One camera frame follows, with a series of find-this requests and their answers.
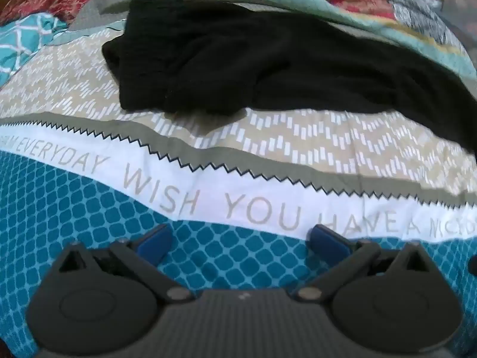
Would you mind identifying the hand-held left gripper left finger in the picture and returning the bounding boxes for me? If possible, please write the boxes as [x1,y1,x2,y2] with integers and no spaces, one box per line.
[58,224,195,303]

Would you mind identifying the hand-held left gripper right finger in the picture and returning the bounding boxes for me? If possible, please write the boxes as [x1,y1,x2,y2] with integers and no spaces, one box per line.
[292,224,435,303]

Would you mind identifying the black pants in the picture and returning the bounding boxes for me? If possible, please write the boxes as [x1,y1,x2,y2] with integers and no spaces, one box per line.
[102,0,477,154]

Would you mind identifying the patterned striped bedsheet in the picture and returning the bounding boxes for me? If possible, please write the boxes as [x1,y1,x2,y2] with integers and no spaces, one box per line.
[0,0,477,347]

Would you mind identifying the teal lattice pillow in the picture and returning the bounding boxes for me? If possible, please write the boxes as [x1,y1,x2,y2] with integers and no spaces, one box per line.
[0,12,70,87]

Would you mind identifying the translucent plastic storage box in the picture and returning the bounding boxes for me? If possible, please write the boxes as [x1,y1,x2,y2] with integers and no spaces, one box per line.
[440,0,477,40]

